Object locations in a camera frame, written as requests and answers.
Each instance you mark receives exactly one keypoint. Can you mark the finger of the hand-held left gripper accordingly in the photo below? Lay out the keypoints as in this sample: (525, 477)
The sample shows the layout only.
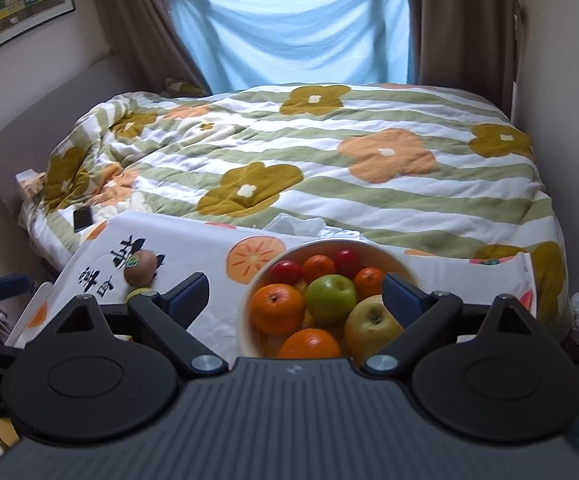
(4, 286)

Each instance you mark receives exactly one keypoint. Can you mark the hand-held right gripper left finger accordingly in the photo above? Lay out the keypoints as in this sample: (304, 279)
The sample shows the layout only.
(192, 292)

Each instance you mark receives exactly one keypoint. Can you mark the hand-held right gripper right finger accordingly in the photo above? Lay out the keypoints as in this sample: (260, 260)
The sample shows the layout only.
(400, 300)

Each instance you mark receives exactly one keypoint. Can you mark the large yellow-green apple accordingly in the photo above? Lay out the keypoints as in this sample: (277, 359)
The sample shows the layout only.
(372, 330)

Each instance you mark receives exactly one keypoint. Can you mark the brown kiwi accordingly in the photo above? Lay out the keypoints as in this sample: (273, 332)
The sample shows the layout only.
(142, 267)

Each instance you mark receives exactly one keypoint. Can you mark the white bowl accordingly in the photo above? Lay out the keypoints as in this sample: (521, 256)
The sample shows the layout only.
(252, 285)

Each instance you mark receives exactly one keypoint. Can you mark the red tomato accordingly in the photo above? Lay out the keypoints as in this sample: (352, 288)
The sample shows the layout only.
(347, 261)
(285, 272)

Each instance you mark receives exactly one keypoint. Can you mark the orange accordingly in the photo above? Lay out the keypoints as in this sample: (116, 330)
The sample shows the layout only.
(309, 345)
(277, 308)

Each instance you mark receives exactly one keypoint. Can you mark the small orange-red tomato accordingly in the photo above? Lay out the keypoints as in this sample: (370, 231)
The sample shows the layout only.
(368, 281)
(319, 267)

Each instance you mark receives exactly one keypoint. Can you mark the white fruit-print cloth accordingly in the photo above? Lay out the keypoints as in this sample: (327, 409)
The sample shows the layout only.
(194, 245)

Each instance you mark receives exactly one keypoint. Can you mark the black phone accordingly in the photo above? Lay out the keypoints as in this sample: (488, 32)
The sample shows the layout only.
(82, 219)

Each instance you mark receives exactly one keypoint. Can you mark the tissue box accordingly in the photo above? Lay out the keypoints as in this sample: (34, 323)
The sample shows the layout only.
(29, 183)

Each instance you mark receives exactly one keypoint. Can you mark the crumpled clear plastic wrap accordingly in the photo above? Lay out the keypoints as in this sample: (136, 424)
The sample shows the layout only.
(309, 225)

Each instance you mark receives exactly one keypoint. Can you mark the floral striped blanket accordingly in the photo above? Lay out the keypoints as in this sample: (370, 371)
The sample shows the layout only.
(319, 160)

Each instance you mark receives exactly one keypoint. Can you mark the grey headboard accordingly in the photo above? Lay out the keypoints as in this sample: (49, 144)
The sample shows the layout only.
(44, 125)

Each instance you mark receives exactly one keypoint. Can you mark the brown curtain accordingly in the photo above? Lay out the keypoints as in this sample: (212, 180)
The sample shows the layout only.
(134, 15)
(459, 25)

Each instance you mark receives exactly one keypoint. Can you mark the light blue cloth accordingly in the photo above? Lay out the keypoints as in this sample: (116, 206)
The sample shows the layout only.
(289, 25)

